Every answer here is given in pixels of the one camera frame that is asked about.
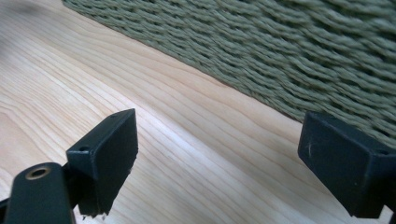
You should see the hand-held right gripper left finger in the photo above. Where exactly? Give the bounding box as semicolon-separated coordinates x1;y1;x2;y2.
65;107;139;218

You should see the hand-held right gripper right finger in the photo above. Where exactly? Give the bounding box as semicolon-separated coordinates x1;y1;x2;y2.
296;110;396;219

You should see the green woven basket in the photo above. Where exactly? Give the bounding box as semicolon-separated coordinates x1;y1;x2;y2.
61;0;396;151

